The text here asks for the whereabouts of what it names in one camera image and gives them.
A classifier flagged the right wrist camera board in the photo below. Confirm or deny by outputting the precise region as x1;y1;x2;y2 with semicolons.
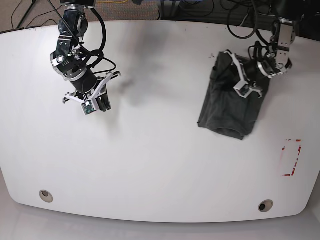
81;100;96;115

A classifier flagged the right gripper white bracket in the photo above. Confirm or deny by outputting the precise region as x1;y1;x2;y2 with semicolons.
62;71;121;115

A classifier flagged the table grommet hole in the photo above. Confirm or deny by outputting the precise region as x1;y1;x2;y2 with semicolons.
258;199;274;213
39;190;54;203

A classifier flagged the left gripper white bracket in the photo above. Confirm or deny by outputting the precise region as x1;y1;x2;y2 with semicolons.
224;50;263;99

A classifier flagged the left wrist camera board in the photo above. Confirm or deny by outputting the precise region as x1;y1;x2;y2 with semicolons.
233;82;252;98

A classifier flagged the dark grey t-shirt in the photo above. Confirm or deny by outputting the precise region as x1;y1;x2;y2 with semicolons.
197;52;270;140

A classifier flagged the right table grommet hole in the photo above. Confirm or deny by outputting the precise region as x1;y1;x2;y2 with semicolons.
258;199;274;213

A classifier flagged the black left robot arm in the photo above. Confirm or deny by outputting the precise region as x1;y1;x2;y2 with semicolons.
225;0;305;98

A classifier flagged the left table grommet hole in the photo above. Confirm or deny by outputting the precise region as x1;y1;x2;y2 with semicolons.
39;190;54;203

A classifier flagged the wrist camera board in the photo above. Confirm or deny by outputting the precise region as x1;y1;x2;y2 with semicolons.
81;100;96;115
233;82;252;98

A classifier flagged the red tape marking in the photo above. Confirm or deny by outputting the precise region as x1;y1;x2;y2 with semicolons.
279;139;303;177

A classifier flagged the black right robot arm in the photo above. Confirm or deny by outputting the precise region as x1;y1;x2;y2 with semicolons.
50;0;121;115

